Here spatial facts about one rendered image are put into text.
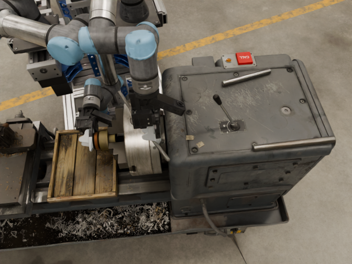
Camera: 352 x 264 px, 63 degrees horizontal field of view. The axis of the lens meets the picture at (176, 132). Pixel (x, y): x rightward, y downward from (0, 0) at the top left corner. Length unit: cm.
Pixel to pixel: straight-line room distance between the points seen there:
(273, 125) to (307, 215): 139
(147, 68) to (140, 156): 42
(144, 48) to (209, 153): 43
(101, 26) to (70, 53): 28
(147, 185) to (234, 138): 52
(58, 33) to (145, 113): 49
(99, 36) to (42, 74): 76
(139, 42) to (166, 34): 253
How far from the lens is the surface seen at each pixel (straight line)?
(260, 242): 222
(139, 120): 83
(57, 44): 112
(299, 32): 350
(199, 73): 117
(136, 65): 74
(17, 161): 146
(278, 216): 172
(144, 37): 72
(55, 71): 155
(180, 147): 98
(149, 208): 164
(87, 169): 141
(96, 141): 120
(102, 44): 84
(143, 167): 110
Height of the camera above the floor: 212
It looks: 60 degrees down
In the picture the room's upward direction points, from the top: 1 degrees counter-clockwise
